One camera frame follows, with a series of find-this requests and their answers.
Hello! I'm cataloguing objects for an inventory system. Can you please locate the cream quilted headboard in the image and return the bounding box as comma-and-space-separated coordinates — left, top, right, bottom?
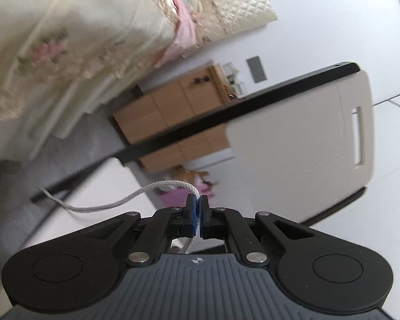
196, 0, 277, 46

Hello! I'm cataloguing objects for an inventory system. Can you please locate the wooden drawer cabinet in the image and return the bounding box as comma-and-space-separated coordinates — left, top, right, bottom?
113, 63, 230, 174

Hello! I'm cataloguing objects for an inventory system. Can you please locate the white shoelace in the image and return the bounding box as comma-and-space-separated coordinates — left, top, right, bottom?
32, 180, 201, 244

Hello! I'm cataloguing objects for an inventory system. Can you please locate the grey wall socket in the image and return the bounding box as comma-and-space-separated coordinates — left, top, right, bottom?
246, 56, 267, 83

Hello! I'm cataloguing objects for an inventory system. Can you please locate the bed with floral cover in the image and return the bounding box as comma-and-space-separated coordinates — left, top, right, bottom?
0, 0, 178, 161

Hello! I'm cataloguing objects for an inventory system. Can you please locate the brown cardboard box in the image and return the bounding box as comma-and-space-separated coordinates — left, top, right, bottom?
173, 166, 210, 184

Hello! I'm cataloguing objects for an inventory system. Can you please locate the white black chair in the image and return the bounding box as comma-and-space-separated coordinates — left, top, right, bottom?
0, 61, 376, 320

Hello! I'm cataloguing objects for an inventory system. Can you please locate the pink blanket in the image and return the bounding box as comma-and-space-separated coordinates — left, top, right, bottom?
154, 0, 201, 68

